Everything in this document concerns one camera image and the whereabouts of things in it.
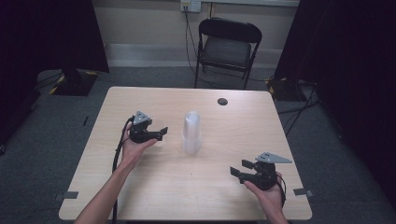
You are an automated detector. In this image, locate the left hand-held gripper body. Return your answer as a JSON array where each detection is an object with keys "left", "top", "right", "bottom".
[{"left": 128, "top": 110, "right": 154, "bottom": 145}]

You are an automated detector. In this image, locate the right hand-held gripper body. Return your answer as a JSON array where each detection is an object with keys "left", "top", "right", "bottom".
[{"left": 248, "top": 151, "right": 293, "bottom": 191}]

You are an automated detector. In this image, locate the stack of clear plastic cups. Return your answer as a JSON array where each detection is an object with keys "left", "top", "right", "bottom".
[{"left": 181, "top": 109, "right": 203, "bottom": 156}]

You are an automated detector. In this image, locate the person's left hand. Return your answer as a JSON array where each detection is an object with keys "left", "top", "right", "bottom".
[{"left": 119, "top": 122, "right": 159, "bottom": 171}]

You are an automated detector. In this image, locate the person's right hand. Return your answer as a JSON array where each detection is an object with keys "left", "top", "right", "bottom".
[{"left": 243, "top": 172, "right": 286, "bottom": 217}]

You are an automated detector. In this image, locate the grey tape strip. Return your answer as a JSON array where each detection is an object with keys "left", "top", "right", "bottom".
[
  {"left": 292, "top": 188, "right": 315, "bottom": 198},
  {"left": 53, "top": 190, "right": 79, "bottom": 202}
]

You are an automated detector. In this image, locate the black stand base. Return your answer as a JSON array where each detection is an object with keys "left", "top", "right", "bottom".
[
  {"left": 49, "top": 68, "right": 99, "bottom": 97},
  {"left": 266, "top": 76, "right": 302, "bottom": 103}
]

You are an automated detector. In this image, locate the black folding chair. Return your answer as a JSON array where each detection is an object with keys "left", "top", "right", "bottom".
[{"left": 193, "top": 17, "right": 263, "bottom": 91}]

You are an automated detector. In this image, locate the black curtain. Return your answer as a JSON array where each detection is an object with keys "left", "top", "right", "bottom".
[
  {"left": 274, "top": 0, "right": 396, "bottom": 206},
  {"left": 0, "top": 0, "right": 110, "bottom": 147}
]

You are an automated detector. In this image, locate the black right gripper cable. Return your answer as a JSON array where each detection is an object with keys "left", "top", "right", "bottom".
[{"left": 276, "top": 173, "right": 288, "bottom": 209}]

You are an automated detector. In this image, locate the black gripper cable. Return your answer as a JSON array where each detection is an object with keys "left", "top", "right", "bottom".
[
  {"left": 276, "top": 173, "right": 288, "bottom": 209},
  {"left": 111, "top": 116, "right": 135, "bottom": 224}
]

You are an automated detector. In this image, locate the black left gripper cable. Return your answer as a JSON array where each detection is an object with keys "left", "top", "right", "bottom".
[{"left": 111, "top": 116, "right": 135, "bottom": 224}]

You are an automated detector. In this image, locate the bundle of black floor cables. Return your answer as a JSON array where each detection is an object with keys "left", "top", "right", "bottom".
[{"left": 276, "top": 79, "right": 322, "bottom": 136}]

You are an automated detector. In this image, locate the black wall socket cable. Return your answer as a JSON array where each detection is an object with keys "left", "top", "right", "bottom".
[{"left": 184, "top": 8, "right": 200, "bottom": 77}]

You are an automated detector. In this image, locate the white wall socket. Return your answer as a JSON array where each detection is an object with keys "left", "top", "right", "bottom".
[{"left": 179, "top": 0, "right": 203, "bottom": 14}]

